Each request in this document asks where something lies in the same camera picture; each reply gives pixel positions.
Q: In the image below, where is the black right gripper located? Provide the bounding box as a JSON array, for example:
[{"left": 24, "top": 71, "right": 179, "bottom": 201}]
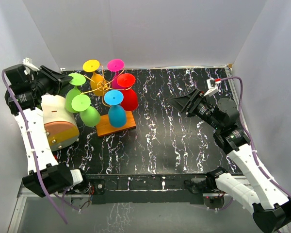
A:
[{"left": 167, "top": 88, "right": 223, "bottom": 131}]

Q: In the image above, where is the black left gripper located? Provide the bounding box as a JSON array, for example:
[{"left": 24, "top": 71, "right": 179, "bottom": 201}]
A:
[{"left": 30, "top": 66, "right": 74, "bottom": 96}]

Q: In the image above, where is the green plastic wine glass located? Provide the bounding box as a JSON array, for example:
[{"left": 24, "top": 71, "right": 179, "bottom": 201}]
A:
[
  {"left": 65, "top": 73, "right": 86, "bottom": 113},
  {"left": 71, "top": 94, "right": 101, "bottom": 127}
]

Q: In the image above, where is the orange plastic wine glass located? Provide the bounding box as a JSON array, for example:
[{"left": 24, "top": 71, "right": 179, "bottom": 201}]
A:
[{"left": 82, "top": 59, "right": 105, "bottom": 97}]

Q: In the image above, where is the red plastic wine glass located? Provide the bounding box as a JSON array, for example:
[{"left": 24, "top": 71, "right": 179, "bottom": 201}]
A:
[{"left": 117, "top": 73, "right": 138, "bottom": 111}]

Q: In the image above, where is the green plastic wine glass front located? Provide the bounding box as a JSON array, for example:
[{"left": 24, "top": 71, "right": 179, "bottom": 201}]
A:
[{"left": 71, "top": 94, "right": 101, "bottom": 127}]

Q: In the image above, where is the magenta plastic wine glass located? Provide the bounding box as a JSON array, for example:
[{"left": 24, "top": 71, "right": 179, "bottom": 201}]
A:
[{"left": 107, "top": 59, "right": 125, "bottom": 90}]

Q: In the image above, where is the blue plastic wine glass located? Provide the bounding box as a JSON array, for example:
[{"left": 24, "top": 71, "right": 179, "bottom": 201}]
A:
[{"left": 104, "top": 90, "right": 127, "bottom": 128}]

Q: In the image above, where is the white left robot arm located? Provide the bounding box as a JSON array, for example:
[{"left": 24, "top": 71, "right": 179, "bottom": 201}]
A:
[{"left": 2, "top": 63, "right": 91, "bottom": 197}]

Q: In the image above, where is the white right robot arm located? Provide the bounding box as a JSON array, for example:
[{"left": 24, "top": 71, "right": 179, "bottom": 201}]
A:
[{"left": 168, "top": 89, "right": 291, "bottom": 233}]

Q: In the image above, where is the white orange cylindrical container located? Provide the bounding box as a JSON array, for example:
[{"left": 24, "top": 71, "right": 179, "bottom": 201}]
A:
[{"left": 41, "top": 95, "right": 80, "bottom": 151}]

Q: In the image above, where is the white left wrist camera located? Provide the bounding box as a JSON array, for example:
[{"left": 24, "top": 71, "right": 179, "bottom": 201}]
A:
[{"left": 23, "top": 57, "right": 40, "bottom": 71}]

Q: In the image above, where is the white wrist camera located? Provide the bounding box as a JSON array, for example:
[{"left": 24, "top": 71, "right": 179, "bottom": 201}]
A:
[
  {"left": 23, "top": 57, "right": 40, "bottom": 71},
  {"left": 204, "top": 78, "right": 221, "bottom": 97}
]

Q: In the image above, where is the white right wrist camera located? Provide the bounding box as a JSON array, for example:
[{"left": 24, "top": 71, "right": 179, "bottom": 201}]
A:
[{"left": 204, "top": 78, "right": 221, "bottom": 97}]

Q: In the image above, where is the gold wire wine glass rack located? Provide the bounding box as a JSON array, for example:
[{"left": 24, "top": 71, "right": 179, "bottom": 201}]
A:
[{"left": 82, "top": 59, "right": 138, "bottom": 137}]

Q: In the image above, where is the aluminium front frame rail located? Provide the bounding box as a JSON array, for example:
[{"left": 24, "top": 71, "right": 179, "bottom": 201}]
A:
[{"left": 9, "top": 173, "right": 259, "bottom": 233}]

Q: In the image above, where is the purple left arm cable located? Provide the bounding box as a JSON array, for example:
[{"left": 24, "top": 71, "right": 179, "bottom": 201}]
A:
[{"left": 1, "top": 69, "right": 88, "bottom": 224}]

